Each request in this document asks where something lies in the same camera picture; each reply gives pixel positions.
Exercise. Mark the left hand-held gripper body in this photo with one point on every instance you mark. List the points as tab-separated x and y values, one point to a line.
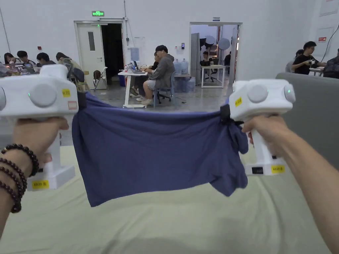
39	95

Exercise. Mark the blue water bottle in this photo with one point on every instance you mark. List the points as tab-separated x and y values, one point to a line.
184	67
177	67

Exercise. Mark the dark blue shirt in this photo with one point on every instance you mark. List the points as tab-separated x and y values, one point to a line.
153	148

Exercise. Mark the bed with pale green sheet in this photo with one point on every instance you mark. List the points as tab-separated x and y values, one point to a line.
169	227

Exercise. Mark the group of people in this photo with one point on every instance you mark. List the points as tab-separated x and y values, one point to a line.
45	62

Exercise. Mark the person's right hand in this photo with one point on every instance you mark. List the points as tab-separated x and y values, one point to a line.
270	129

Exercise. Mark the person's right forearm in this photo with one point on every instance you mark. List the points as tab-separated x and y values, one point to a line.
312	172

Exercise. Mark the grey padded headboard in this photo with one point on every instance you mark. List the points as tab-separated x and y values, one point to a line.
315	105

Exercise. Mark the white door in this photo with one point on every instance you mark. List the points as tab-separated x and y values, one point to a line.
90	53

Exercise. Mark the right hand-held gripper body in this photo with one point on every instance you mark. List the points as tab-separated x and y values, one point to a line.
261	99

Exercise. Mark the green exit sign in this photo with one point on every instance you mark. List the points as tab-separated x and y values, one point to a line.
98	13

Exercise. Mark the white desk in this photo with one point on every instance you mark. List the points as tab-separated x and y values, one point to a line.
132	72

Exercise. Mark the person's left hand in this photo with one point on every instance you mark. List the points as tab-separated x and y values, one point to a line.
34	135

